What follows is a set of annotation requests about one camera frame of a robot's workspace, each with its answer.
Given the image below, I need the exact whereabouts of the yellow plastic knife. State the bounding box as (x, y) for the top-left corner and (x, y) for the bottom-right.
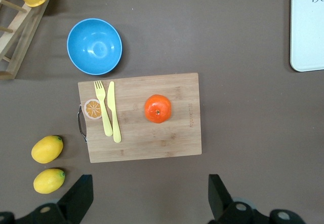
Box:
(107, 81), (123, 143)

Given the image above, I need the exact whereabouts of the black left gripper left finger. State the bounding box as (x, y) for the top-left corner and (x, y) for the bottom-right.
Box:
(15, 174), (94, 224)

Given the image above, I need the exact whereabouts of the orange mandarin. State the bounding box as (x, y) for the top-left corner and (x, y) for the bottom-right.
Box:
(144, 94), (172, 125)

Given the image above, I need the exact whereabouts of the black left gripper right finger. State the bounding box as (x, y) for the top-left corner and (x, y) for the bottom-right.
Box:
(208, 174), (271, 224)

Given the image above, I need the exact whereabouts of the wooden mug rack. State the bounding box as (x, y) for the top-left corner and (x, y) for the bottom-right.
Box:
(0, 0), (59, 80)

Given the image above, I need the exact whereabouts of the yellow plastic fork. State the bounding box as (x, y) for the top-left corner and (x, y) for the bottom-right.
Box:
(94, 80), (113, 137)

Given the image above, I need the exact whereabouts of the wooden orange slice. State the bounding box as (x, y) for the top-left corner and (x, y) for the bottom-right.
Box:
(84, 98), (103, 120)

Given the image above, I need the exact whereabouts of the blue bowl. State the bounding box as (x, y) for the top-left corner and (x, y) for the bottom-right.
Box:
(66, 18), (123, 76)

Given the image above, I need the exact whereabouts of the yellow lemon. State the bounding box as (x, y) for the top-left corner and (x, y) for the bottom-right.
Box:
(31, 135), (64, 164)
(33, 168), (66, 195)

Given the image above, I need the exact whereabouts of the cream bear print tray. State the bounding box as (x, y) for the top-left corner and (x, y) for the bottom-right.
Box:
(290, 0), (324, 72)

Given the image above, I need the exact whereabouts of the bamboo cutting board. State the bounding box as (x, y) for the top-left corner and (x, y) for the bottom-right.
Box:
(76, 72), (203, 163)

